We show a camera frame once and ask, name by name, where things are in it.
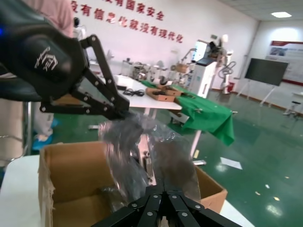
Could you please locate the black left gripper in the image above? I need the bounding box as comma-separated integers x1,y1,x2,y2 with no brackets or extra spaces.
0,0,130,118

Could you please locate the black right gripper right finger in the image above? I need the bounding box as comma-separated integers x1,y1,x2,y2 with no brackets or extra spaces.
163,189,239,227

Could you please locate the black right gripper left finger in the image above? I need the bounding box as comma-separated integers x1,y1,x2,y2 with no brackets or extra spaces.
89,186,166,227

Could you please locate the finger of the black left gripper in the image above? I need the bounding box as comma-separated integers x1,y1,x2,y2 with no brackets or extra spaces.
39,88,126,122

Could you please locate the grey transparent antistatic bag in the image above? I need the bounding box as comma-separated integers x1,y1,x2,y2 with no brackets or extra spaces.
98,111,202,213

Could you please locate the graphics card with metal bracket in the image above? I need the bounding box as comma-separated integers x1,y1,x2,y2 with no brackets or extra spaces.
123,130,197,204

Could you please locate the graphics card in shiny bag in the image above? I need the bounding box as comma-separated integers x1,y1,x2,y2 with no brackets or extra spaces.
98,185,133,213

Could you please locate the brown cardboard box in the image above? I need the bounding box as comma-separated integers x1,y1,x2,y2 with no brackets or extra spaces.
37,141,228,227

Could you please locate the white work table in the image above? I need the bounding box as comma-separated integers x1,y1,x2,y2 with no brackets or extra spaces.
113,74,183,119

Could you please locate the flat cardboard tray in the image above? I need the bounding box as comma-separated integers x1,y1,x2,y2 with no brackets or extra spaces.
145,86,182,103

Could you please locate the person in pink shirt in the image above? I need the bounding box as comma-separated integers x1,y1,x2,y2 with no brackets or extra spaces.
45,0,74,38

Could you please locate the white floor paper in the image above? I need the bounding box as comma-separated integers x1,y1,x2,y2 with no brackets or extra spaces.
221,157,243,170

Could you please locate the grey metal pole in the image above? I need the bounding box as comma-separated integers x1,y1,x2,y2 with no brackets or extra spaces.
22,101,33,156

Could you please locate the white cabinet machine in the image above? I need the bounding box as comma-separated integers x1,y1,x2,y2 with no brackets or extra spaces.
188,39,219,99

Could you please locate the green table cloth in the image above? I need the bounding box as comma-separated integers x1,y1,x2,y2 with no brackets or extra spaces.
141,79,235,148

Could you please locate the white mobile robot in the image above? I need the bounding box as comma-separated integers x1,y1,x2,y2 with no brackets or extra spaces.
216,34,238,95

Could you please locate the white tripod stand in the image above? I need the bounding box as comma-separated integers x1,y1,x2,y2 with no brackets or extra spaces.
236,79,277,107

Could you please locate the metal stool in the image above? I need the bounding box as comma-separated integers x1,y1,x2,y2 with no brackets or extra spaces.
283,100,303,119

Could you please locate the black display screen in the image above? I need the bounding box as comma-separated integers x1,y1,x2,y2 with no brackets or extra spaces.
244,58,289,87

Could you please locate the rectangular ceiling light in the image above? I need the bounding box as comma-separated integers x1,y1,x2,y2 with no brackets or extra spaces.
270,11,293,18

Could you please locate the black cable bundle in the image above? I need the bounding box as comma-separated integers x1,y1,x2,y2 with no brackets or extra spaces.
122,88,145,97

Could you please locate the red wall lettering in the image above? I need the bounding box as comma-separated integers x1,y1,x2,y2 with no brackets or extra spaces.
70,0,184,44

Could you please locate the red bordered wall poster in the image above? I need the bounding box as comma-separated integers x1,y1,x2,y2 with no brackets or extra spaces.
265,40,303,85

